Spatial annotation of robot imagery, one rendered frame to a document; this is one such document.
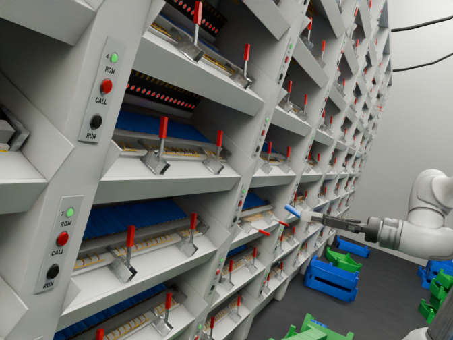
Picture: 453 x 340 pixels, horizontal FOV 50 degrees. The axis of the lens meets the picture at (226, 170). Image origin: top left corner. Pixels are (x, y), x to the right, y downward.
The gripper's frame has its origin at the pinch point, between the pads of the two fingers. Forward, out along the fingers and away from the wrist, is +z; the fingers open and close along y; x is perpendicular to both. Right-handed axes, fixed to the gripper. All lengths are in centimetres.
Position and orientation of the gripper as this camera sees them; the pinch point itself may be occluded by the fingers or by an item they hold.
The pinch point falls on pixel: (312, 216)
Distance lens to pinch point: 153.0
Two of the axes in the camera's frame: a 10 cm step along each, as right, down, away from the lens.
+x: -1.7, 9.8, 0.4
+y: -3.5, -0.2, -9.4
